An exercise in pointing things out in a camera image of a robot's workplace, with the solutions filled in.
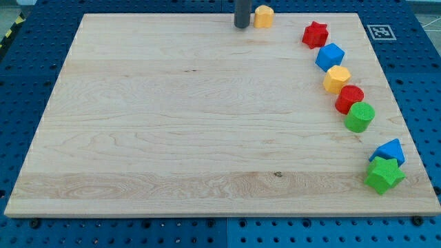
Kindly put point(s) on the blue triangle block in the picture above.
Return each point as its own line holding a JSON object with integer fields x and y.
{"x": 389, "y": 150}

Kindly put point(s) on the red star block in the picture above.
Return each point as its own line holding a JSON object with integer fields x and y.
{"x": 315, "y": 35}

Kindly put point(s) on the green cylinder block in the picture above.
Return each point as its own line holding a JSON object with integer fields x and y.
{"x": 359, "y": 117}

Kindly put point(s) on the red cylinder block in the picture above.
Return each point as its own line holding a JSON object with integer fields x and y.
{"x": 348, "y": 95}

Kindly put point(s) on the blue cube block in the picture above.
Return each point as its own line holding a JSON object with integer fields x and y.
{"x": 329, "y": 56}

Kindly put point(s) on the white fiducial marker tag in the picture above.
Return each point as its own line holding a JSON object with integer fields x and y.
{"x": 381, "y": 32}

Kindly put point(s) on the green star block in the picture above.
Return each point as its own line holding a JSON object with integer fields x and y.
{"x": 384, "y": 174}

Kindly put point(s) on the yellow hexagon block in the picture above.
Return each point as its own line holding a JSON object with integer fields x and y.
{"x": 336, "y": 78}

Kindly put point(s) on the wooden board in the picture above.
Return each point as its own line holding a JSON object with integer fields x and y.
{"x": 184, "y": 115}

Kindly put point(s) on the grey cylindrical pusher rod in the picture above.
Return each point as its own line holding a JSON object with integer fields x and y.
{"x": 242, "y": 12}

